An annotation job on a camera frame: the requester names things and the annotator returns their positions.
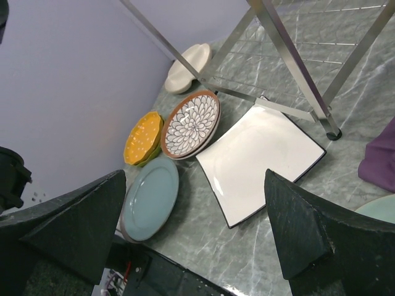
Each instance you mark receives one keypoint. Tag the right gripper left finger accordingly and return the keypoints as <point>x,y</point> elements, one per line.
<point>60,247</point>

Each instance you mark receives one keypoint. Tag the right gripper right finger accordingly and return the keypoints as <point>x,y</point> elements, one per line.
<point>326,249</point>

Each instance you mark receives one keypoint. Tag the dark brown rimmed plate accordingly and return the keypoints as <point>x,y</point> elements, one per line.
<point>124,222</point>

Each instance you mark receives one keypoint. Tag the light green plate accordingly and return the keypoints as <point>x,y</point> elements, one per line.
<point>382,209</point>

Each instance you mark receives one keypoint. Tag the dark teal round plate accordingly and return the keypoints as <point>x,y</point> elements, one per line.
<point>152,197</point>

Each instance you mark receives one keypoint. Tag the orange dotted scalloped plate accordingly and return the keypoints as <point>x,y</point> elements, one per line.
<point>143,138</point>

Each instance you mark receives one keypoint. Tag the cream square plate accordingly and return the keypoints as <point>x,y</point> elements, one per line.
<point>235,164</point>

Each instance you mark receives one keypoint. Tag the floral patterned plate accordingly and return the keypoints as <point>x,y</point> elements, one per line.
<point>206,141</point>
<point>189,124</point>

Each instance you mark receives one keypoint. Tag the cream divided plate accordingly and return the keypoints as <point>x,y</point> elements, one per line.
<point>179,78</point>

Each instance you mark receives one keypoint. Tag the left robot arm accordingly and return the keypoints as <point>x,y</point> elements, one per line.
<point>14,177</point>

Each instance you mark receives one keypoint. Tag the steel dish rack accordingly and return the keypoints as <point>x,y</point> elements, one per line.
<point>298,54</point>

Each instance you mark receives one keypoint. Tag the purple cloth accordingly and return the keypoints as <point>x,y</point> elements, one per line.
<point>377,167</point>

